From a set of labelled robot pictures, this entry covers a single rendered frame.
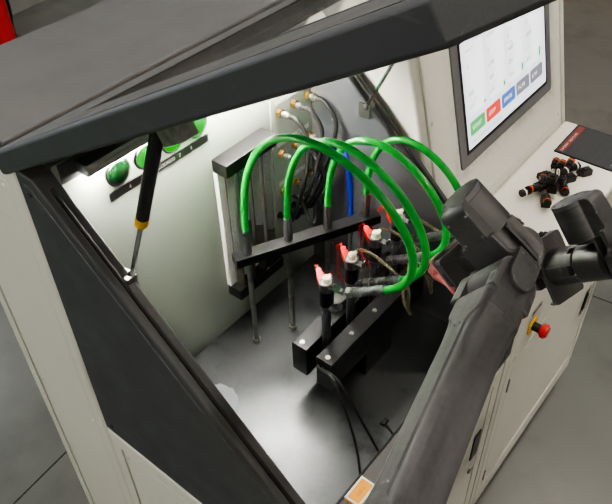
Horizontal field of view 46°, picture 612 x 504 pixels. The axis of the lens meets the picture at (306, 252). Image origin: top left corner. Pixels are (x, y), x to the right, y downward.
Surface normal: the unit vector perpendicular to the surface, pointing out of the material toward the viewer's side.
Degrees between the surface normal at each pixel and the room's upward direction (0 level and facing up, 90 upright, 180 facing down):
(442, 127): 76
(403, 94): 90
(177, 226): 90
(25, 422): 0
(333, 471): 0
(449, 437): 36
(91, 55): 0
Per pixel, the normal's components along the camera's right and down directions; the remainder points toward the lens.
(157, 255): 0.78, 0.40
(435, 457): 0.51, -0.44
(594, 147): -0.02, -0.74
